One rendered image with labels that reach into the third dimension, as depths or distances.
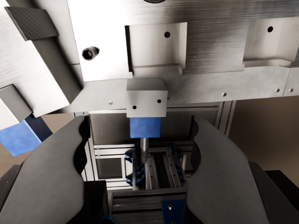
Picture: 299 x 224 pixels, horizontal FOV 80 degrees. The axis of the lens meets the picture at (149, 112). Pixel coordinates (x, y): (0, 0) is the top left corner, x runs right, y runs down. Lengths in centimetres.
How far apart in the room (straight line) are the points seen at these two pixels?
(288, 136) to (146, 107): 156
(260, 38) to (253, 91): 12
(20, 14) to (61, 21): 6
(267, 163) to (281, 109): 49
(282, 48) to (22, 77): 28
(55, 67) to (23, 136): 9
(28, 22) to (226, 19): 19
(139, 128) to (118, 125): 73
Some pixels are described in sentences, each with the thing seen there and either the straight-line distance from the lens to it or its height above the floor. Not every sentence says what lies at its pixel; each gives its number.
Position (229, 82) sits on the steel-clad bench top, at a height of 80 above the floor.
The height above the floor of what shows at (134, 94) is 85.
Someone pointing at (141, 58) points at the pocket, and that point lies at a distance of 20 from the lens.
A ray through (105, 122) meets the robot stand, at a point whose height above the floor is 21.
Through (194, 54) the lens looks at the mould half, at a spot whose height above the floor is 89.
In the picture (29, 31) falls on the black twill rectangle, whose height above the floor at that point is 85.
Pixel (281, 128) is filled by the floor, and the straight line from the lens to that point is 165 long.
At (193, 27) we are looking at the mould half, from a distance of 17.
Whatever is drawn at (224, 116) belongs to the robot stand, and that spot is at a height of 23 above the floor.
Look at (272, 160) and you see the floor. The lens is 180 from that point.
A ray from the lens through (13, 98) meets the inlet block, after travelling 24.
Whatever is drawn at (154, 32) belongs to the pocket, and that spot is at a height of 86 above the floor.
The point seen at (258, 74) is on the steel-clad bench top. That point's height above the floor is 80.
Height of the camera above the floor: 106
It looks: 64 degrees down
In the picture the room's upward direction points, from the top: 168 degrees clockwise
